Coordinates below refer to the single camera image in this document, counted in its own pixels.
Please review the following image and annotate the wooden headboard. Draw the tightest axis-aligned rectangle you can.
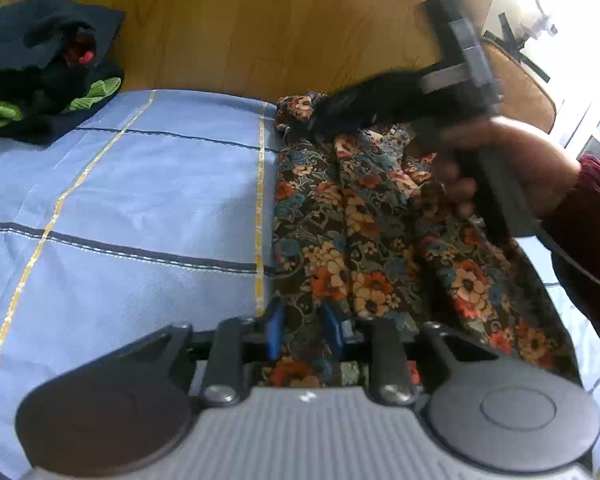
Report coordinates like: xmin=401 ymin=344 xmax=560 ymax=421
xmin=0 ymin=0 xmax=498 ymax=111

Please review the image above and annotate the black cross-shaped stand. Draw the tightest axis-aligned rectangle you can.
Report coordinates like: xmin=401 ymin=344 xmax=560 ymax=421
xmin=482 ymin=10 xmax=551 ymax=83

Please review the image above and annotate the navy blue garment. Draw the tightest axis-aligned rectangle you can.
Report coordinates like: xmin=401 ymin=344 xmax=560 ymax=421
xmin=0 ymin=0 xmax=126 ymax=72

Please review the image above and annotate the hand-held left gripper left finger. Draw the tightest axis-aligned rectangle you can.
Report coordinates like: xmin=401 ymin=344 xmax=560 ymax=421
xmin=112 ymin=297 xmax=288 ymax=407

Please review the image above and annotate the white window frame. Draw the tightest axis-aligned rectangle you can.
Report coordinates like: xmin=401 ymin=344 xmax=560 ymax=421
xmin=555 ymin=95 xmax=600 ymax=171

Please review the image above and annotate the brown cushion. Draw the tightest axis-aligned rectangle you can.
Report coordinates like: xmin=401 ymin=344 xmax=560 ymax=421
xmin=480 ymin=40 xmax=556 ymax=133

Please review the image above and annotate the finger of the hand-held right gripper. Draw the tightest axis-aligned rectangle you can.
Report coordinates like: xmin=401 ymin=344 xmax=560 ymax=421
xmin=324 ymin=74 xmax=422 ymax=107
xmin=309 ymin=100 xmax=422 ymax=137

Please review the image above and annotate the person's right hand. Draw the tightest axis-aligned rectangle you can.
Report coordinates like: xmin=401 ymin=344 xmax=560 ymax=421
xmin=407 ymin=116 xmax=582 ymax=225

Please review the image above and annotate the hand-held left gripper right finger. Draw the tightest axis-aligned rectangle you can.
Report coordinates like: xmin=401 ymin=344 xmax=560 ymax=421
xmin=320 ymin=304 xmax=503 ymax=407

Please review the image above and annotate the blue checked bed sheet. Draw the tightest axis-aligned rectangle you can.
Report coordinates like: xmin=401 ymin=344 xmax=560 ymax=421
xmin=0 ymin=89 xmax=600 ymax=480

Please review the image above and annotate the floral print garment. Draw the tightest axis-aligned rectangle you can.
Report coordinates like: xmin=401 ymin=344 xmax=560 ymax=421
xmin=260 ymin=91 xmax=581 ymax=388

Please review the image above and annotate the red garment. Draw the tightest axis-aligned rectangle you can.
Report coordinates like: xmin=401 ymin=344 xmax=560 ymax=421
xmin=62 ymin=35 xmax=98 ymax=67

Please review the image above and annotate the black garment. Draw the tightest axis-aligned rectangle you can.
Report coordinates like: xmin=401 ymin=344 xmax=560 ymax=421
xmin=0 ymin=57 xmax=126 ymax=147

